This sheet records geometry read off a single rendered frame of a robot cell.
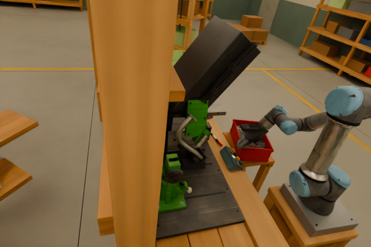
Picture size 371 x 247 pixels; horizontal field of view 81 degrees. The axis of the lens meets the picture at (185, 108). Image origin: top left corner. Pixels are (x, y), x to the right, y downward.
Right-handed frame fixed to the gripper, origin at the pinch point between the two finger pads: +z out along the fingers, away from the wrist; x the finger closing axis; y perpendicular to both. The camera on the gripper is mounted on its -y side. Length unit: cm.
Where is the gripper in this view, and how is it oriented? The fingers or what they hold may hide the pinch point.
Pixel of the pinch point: (237, 146)
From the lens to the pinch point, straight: 140.6
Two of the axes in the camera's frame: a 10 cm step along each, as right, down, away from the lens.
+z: -6.5, 7.0, 2.9
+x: -2.5, -5.6, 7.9
